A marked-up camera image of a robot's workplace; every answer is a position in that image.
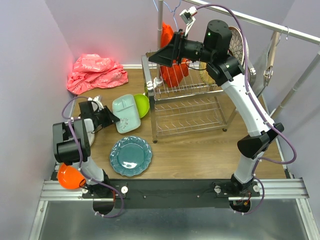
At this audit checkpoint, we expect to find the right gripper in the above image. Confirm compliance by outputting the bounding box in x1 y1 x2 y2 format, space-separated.
148 29 215 68

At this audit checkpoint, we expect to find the pale blue rectangular dish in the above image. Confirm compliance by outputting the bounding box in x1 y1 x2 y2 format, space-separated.
112 94 141 134

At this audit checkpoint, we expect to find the woven bamboo tray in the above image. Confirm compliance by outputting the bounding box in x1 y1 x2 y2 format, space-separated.
199 62 216 86

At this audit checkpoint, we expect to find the large floral brown-rim plate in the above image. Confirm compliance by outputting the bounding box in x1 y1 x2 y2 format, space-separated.
228 25 250 73

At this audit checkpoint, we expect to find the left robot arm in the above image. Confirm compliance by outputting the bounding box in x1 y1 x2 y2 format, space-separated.
52 96 120 198

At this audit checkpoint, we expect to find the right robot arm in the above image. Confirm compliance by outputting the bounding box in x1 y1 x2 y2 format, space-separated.
148 19 284 196

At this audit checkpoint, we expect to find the steel two-tier dish rack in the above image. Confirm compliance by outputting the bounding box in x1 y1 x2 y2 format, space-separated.
141 53 237 143

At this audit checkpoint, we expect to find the orange cloth on hanger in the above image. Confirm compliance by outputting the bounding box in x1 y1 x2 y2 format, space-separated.
160 21 189 88

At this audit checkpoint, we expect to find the white ringed grey plate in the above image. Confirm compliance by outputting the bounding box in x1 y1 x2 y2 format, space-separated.
87 131 95 146

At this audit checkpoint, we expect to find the lime green plate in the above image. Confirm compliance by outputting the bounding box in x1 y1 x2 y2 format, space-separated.
133 94 150 119

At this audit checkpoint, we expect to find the teal scalloped plate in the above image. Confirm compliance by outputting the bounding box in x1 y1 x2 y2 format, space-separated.
109 136 153 177

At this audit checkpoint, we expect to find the pink plastic bag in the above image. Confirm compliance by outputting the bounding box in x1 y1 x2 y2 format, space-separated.
66 54 129 95

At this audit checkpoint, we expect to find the orange plate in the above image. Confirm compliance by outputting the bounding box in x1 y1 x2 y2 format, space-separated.
57 163 86 190

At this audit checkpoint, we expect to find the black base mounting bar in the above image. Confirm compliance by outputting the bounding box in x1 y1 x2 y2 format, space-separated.
81 179 260 211

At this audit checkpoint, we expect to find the grey hanging towel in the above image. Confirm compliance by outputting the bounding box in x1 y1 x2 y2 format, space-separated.
252 41 272 98

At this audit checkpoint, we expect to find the wooden clip hanger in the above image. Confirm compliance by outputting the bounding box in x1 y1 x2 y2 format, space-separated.
263 31 283 87

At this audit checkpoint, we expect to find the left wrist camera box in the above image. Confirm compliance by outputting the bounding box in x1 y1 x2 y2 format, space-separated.
87 95 104 112

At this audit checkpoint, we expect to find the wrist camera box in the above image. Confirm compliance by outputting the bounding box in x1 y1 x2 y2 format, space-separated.
87 95 104 112
179 6 198 36

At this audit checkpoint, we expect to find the white clothes rack frame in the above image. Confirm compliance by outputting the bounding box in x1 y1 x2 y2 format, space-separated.
142 0 320 121

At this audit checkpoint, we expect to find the blue wire hanger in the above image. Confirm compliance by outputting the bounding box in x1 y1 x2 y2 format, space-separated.
150 0 185 48

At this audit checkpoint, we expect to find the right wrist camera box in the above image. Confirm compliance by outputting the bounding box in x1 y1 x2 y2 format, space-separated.
179 6 198 36

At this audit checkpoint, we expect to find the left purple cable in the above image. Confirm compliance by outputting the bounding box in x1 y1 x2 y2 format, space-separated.
61 96 126 219

